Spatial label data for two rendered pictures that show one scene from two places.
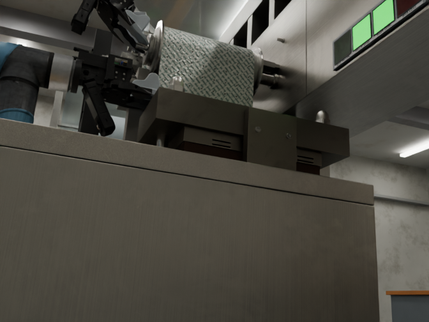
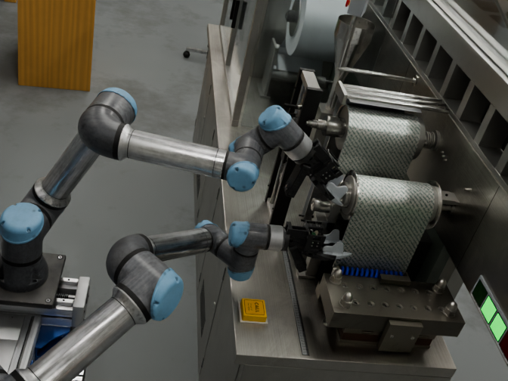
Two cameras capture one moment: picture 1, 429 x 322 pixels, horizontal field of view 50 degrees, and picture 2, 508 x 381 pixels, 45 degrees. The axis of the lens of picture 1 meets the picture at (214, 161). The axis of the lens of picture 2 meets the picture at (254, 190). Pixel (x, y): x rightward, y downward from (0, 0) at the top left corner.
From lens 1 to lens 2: 166 cm
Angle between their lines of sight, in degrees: 52
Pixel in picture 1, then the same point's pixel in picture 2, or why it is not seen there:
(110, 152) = (298, 364)
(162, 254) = not seen: outside the picture
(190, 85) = (368, 238)
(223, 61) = (402, 218)
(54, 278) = not seen: outside the picture
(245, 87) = (415, 235)
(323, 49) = (477, 264)
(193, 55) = (376, 217)
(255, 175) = (377, 369)
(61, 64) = (275, 246)
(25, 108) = (250, 269)
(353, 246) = not seen: outside the picture
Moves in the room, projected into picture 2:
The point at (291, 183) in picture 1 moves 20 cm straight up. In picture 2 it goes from (399, 370) to (423, 323)
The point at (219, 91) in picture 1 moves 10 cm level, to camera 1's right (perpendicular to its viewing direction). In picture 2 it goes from (391, 240) to (424, 250)
